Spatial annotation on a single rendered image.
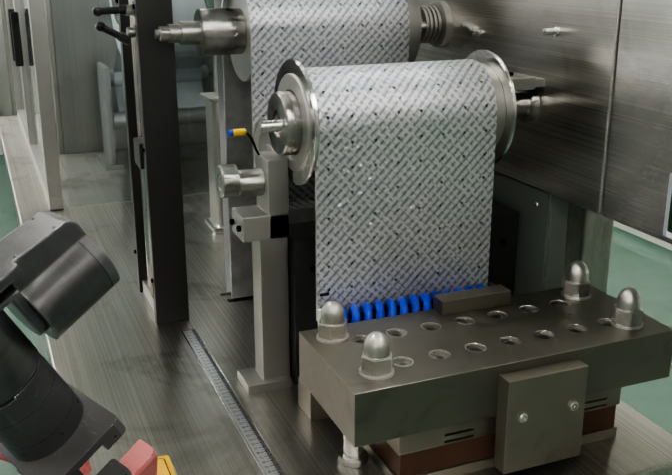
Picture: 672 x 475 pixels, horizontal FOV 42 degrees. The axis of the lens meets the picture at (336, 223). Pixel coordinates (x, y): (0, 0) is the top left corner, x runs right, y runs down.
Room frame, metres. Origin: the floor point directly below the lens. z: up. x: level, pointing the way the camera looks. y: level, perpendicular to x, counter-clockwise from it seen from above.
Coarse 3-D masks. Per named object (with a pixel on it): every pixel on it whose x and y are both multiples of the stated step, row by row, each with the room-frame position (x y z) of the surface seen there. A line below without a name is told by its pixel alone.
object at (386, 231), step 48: (336, 192) 0.97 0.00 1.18; (384, 192) 0.99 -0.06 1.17; (432, 192) 1.02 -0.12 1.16; (480, 192) 1.04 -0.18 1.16; (336, 240) 0.97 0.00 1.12; (384, 240) 1.00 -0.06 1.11; (432, 240) 1.02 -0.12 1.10; (480, 240) 1.05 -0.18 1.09; (336, 288) 0.97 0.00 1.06; (384, 288) 1.00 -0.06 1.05; (432, 288) 1.02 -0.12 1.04
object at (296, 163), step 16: (288, 80) 1.02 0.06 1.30; (496, 80) 1.08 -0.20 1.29; (304, 96) 0.98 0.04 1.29; (496, 96) 1.06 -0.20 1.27; (304, 112) 0.97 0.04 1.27; (304, 128) 0.98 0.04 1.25; (496, 128) 1.06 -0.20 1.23; (304, 144) 0.98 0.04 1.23; (496, 144) 1.08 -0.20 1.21; (288, 160) 1.03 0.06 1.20; (304, 160) 0.98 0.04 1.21
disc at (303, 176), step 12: (288, 60) 1.03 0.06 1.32; (288, 72) 1.03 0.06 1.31; (300, 72) 0.99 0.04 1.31; (276, 84) 1.07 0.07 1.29; (312, 96) 0.96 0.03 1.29; (312, 108) 0.96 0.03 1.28; (312, 120) 0.96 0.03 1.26; (312, 132) 0.96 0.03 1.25; (312, 144) 0.96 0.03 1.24; (312, 156) 0.96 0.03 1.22; (288, 168) 1.04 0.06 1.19; (312, 168) 0.96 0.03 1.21; (300, 180) 1.00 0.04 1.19
